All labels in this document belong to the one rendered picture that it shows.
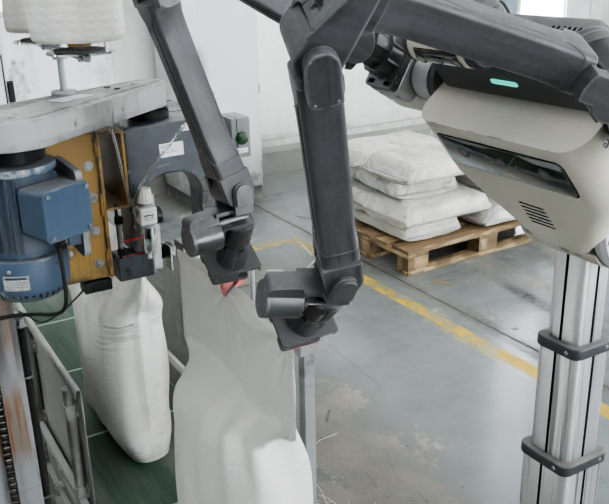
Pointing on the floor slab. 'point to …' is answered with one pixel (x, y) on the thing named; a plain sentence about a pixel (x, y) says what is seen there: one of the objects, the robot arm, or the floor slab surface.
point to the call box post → (308, 413)
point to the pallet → (406, 258)
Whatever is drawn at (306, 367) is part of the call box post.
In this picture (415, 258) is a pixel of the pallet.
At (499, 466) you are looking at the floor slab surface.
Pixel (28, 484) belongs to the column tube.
